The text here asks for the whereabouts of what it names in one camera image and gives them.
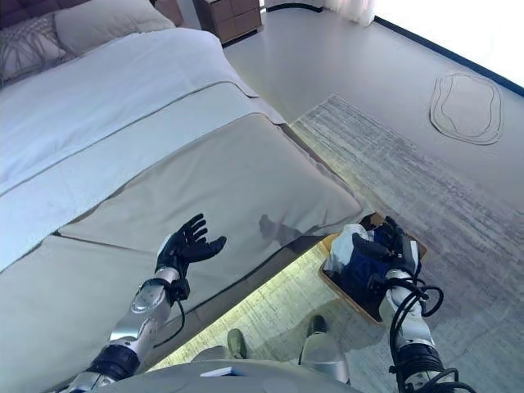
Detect silver left robot leg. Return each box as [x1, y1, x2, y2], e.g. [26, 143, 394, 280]
[179, 346, 231, 366]

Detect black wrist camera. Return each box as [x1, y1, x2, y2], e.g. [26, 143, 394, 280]
[173, 279, 192, 303]
[368, 274, 391, 293]

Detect silver robot leg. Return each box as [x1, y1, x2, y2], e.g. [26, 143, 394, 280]
[179, 346, 231, 366]
[297, 331, 352, 386]

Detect dark robot foot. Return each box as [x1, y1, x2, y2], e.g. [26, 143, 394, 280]
[226, 327, 249, 360]
[307, 314, 329, 341]

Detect white t-shirt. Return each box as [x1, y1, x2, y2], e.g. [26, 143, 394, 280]
[328, 222, 377, 274]

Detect white curtain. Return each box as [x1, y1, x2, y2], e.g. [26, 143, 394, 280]
[263, 0, 377, 29]

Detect dark left robot foot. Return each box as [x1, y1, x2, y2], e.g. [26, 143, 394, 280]
[226, 327, 249, 360]

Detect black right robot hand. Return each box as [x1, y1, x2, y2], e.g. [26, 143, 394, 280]
[352, 216, 423, 280]

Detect black trousers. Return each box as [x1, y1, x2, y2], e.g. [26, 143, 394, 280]
[323, 264, 389, 321]

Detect grey robot torso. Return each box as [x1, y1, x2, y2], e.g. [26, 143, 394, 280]
[109, 358, 350, 393]

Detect dark right robot foot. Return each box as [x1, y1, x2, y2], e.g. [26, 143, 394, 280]
[307, 314, 329, 341]

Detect black window frame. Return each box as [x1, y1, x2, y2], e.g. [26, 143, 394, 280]
[373, 13, 524, 92]

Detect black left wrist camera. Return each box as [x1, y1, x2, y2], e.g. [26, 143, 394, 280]
[173, 279, 192, 303]

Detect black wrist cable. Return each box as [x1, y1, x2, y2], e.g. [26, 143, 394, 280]
[152, 298, 186, 350]
[387, 281, 446, 370]

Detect beige pillow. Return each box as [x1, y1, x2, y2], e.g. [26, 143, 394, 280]
[53, 0, 178, 57]

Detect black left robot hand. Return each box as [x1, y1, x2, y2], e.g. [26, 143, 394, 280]
[154, 212, 228, 280]

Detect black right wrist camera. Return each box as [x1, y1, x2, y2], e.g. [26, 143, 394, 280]
[368, 274, 391, 293]

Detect grey striped rug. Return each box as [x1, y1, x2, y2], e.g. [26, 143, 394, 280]
[154, 93, 524, 393]

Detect oval beige floor mat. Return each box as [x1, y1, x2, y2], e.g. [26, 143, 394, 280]
[428, 72, 504, 146]

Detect dark blue garment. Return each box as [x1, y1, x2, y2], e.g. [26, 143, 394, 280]
[346, 228, 395, 284]

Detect brown bed base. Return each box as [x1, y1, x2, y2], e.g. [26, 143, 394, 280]
[138, 232, 343, 378]

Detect brown wicker basket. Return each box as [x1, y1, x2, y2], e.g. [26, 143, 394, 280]
[318, 210, 430, 328]

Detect patterned grey cushion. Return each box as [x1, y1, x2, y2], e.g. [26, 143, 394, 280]
[0, 13, 70, 82]

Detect silver right robot leg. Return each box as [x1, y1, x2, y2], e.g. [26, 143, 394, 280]
[297, 331, 352, 386]

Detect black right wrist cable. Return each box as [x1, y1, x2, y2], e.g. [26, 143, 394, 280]
[387, 281, 446, 370]

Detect brown wooden nightstand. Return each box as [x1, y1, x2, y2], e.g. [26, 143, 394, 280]
[192, 0, 262, 46]

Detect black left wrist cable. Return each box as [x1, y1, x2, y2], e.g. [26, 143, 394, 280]
[152, 298, 186, 350]

